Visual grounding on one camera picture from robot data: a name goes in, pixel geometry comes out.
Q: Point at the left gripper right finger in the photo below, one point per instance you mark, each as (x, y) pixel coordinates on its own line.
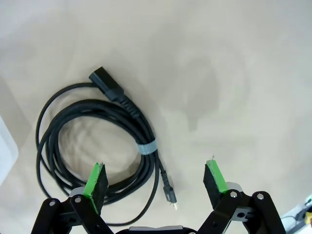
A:
(214, 180)

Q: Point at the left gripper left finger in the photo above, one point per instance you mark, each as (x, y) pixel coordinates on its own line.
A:
(96, 187)

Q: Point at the clear plastic storage container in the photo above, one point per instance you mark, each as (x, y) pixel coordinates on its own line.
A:
(6, 151)

